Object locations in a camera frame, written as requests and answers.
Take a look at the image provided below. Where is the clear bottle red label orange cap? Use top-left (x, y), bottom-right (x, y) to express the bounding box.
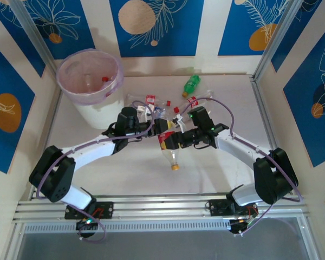
top-left (156, 119), bottom-right (185, 172)

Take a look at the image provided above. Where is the clear bottle blue label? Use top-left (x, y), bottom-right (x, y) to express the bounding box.
top-left (151, 104), bottom-right (167, 116)

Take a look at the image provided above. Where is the clear cola bottle red label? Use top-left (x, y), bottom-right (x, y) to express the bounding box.
top-left (174, 90), bottom-right (215, 114)

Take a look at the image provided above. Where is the green bottle yellow cap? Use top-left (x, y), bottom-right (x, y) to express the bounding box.
top-left (181, 74), bottom-right (204, 98)

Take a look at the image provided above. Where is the white bin with pink liner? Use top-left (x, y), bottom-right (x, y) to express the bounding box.
top-left (56, 48), bottom-right (125, 130)

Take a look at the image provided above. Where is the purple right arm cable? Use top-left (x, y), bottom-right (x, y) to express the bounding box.
top-left (189, 97), bottom-right (304, 238)

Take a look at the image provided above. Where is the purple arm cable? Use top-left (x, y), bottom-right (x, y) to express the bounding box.
top-left (35, 100), bottom-right (155, 243)
top-left (189, 97), bottom-right (304, 238)

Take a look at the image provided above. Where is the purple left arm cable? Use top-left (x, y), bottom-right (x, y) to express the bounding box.
top-left (35, 100), bottom-right (155, 243)

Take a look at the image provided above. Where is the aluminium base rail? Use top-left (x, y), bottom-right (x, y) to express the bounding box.
top-left (15, 191), bottom-right (308, 225)

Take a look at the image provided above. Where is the aluminium table side rail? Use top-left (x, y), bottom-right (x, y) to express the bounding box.
top-left (250, 75), bottom-right (280, 152)

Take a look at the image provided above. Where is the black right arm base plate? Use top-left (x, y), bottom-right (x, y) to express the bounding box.
top-left (207, 199), bottom-right (233, 217)

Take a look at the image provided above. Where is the white slotted cable duct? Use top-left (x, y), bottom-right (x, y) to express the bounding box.
top-left (24, 218), bottom-right (232, 234)

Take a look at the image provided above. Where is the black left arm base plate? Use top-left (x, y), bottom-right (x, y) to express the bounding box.
top-left (64, 201), bottom-right (115, 220)

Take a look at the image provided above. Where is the aluminium frame post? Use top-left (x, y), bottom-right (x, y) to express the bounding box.
top-left (253, 0), bottom-right (297, 79)
top-left (9, 0), bottom-right (59, 75)

